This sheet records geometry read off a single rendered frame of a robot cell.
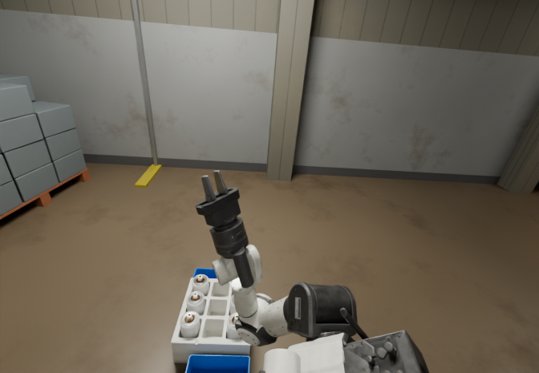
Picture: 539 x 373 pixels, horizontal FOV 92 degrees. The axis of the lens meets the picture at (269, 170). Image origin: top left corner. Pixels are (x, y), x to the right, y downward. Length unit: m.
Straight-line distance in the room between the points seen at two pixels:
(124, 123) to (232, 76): 1.38
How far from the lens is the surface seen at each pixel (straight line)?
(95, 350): 1.90
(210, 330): 1.71
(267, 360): 0.56
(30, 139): 3.00
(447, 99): 3.78
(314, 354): 0.65
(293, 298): 0.72
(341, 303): 0.73
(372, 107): 3.36
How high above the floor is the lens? 1.53
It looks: 27 degrees down
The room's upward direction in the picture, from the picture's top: 5 degrees clockwise
